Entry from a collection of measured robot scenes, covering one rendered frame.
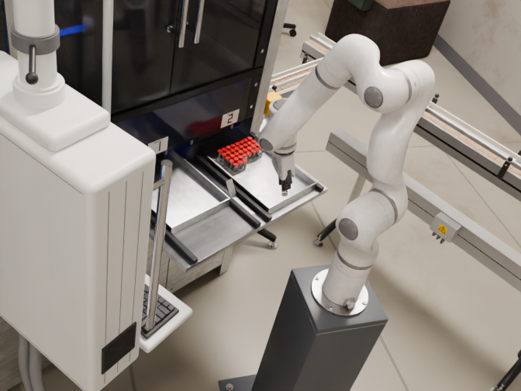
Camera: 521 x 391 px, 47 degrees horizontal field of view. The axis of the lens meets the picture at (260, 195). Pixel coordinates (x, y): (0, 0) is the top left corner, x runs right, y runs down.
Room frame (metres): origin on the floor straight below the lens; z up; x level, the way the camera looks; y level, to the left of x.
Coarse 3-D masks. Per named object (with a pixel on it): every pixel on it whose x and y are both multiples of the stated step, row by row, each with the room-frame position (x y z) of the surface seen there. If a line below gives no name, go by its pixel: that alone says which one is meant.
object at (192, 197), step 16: (160, 160) 1.70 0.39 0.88; (176, 160) 1.73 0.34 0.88; (176, 176) 1.64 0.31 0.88; (192, 176) 1.66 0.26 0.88; (176, 192) 1.55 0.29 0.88; (192, 192) 1.57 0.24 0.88; (208, 192) 1.59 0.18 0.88; (176, 208) 1.47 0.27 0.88; (192, 208) 1.49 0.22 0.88; (208, 208) 1.51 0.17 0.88; (176, 224) 1.40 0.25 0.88
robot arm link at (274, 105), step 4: (276, 100) 1.54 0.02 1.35; (280, 100) 1.54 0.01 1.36; (284, 100) 1.54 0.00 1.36; (272, 104) 1.52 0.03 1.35; (276, 104) 1.52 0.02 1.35; (280, 104) 1.52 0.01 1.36; (272, 108) 1.51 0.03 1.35; (276, 108) 1.50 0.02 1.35; (272, 112) 1.49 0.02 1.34; (272, 116) 1.49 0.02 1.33; (268, 120) 1.50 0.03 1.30; (296, 136) 1.53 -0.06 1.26; (288, 140) 1.50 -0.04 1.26; (292, 140) 1.51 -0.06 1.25; (296, 140) 1.53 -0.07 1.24; (288, 144) 1.50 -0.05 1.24; (292, 144) 1.51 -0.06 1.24
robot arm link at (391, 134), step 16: (400, 64) 1.36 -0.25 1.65; (416, 64) 1.37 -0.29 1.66; (416, 80) 1.32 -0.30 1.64; (432, 80) 1.37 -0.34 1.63; (416, 96) 1.31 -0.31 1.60; (400, 112) 1.33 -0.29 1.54; (416, 112) 1.33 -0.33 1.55; (384, 128) 1.30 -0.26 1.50; (400, 128) 1.30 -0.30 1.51; (368, 144) 1.32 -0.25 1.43; (384, 144) 1.28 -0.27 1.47; (400, 144) 1.28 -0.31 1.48; (368, 160) 1.30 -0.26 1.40; (384, 160) 1.27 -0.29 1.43; (400, 160) 1.28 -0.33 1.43; (384, 176) 1.27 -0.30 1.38; (400, 176) 1.29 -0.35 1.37; (384, 192) 1.32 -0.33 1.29; (400, 192) 1.31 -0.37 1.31; (400, 208) 1.30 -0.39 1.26
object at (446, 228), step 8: (440, 216) 2.20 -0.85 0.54; (448, 216) 2.22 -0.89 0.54; (432, 224) 2.20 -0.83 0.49; (440, 224) 2.18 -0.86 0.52; (448, 224) 2.16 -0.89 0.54; (456, 224) 2.18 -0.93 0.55; (440, 232) 2.17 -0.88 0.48; (448, 232) 2.15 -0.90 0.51; (456, 232) 2.14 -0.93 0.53; (448, 240) 2.14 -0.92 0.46
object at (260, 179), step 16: (208, 160) 1.75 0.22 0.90; (256, 160) 1.85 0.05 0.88; (240, 176) 1.72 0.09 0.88; (256, 176) 1.75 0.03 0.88; (272, 176) 1.77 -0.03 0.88; (304, 176) 1.79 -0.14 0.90; (256, 192) 1.66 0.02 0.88; (272, 192) 1.68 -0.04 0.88; (288, 192) 1.70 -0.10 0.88; (304, 192) 1.71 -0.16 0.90; (272, 208) 1.57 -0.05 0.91
